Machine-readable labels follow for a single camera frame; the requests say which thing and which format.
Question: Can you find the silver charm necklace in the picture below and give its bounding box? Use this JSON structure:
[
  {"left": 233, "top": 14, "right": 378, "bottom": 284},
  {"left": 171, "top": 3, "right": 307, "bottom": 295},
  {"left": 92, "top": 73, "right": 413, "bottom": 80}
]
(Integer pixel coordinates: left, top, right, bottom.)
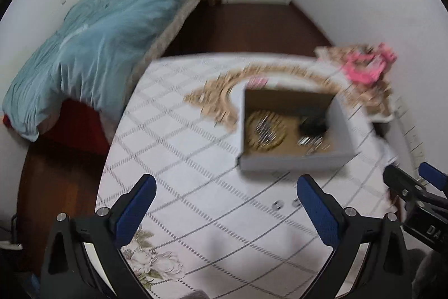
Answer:
[{"left": 296, "top": 134, "right": 332, "bottom": 156}]

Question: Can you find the black wristband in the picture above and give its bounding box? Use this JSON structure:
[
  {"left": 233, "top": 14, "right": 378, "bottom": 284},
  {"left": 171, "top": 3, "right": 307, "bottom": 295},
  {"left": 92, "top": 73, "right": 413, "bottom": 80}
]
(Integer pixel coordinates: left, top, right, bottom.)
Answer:
[{"left": 298, "top": 107, "right": 329, "bottom": 136}]

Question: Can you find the dark chain bracelet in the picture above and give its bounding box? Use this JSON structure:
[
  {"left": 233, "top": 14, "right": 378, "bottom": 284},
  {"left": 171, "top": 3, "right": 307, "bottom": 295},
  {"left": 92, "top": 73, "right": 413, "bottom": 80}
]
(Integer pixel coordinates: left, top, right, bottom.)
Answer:
[{"left": 255, "top": 114, "right": 281, "bottom": 146}]

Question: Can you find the wooden bead bracelet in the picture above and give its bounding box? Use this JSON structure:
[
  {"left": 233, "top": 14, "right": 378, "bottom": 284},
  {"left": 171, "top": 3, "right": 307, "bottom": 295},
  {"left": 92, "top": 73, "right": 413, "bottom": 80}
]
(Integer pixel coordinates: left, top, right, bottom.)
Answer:
[{"left": 244, "top": 109, "right": 289, "bottom": 152}]

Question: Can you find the checkered folded mat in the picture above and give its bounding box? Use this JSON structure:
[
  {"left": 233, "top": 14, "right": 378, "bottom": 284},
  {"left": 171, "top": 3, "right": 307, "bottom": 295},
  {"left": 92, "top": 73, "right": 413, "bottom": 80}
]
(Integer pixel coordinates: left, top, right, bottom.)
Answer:
[{"left": 314, "top": 43, "right": 397, "bottom": 123}]

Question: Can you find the patterned white tablecloth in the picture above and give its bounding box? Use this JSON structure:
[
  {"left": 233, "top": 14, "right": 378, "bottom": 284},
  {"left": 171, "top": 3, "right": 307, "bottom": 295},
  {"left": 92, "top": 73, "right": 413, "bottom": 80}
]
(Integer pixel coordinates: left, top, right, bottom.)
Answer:
[{"left": 82, "top": 52, "right": 400, "bottom": 299}]

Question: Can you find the white cardboard box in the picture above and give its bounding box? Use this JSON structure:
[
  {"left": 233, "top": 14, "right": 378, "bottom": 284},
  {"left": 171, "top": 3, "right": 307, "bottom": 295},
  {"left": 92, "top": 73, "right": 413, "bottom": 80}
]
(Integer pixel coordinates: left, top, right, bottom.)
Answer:
[{"left": 237, "top": 88, "right": 358, "bottom": 174}]

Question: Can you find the pink panther plush toy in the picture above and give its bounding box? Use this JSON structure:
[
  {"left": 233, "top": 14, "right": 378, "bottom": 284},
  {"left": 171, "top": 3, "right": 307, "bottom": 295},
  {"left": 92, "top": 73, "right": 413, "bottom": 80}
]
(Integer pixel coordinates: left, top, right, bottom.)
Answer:
[{"left": 342, "top": 43, "right": 397, "bottom": 87}]

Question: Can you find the bed with patterned mattress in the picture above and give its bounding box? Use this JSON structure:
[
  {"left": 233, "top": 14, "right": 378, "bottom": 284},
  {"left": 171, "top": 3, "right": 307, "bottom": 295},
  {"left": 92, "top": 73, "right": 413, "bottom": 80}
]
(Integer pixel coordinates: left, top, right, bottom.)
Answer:
[{"left": 1, "top": 0, "right": 218, "bottom": 146}]

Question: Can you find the teal duvet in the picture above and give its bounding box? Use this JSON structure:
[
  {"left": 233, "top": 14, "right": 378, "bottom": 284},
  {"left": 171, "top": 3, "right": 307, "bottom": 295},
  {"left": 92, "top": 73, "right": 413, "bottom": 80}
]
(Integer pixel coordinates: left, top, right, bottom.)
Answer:
[{"left": 1, "top": 0, "right": 214, "bottom": 142}]

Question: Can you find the white wall power strip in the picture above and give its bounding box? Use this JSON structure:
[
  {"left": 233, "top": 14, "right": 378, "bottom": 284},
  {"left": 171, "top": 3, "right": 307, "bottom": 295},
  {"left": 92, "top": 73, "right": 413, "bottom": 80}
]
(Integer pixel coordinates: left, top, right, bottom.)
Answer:
[{"left": 396, "top": 96, "right": 425, "bottom": 168}]

